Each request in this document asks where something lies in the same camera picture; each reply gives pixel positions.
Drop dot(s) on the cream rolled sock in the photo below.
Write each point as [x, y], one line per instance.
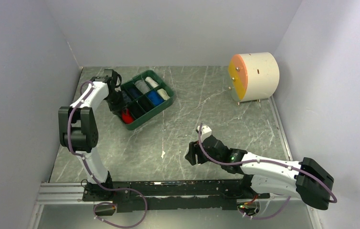
[163, 94]

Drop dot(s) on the black rolled sock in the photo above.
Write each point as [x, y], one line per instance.
[145, 103]

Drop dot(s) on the dark striped rolled sock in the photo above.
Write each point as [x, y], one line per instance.
[126, 98]

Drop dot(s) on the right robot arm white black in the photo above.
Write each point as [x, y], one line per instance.
[305, 180]

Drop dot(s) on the navy blue rolled sock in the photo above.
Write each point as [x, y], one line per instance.
[134, 93]

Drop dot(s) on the white rolled sock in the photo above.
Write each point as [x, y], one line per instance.
[151, 82]

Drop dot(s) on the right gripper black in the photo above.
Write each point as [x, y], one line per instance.
[194, 148]

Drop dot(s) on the red white underwear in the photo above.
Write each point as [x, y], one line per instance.
[126, 116]

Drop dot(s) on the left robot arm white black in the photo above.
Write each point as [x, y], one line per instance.
[78, 130]

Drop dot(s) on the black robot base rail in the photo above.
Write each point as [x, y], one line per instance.
[226, 194]

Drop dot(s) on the green compartment organizer tray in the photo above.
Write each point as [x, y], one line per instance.
[145, 96]

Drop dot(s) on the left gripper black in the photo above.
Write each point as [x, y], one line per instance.
[116, 109]

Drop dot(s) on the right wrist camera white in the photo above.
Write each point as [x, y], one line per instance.
[204, 132]

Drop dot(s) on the grey striped rolled sock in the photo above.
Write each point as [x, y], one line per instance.
[142, 86]

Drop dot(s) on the cream round cabinet orange front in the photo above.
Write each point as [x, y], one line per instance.
[253, 76]

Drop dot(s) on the bright blue rolled sock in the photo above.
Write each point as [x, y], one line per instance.
[155, 98]

